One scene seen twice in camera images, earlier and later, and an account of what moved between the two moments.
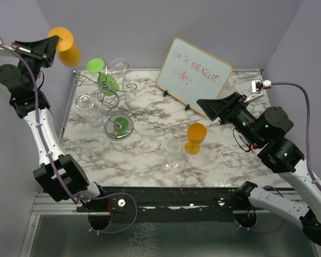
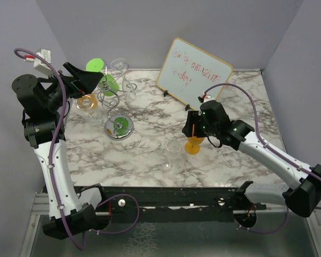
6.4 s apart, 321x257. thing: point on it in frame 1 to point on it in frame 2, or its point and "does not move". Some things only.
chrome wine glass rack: [119, 127] does not move
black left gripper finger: [47, 46] to [85, 81]
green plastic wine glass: [106, 83] does not move
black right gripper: [213, 107] to [193, 117]
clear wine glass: [129, 89] does not move
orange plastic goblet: [68, 54] to [86, 102]
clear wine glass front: [173, 149] does not move
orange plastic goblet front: [196, 134] does not move
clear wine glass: [92, 118] does not move
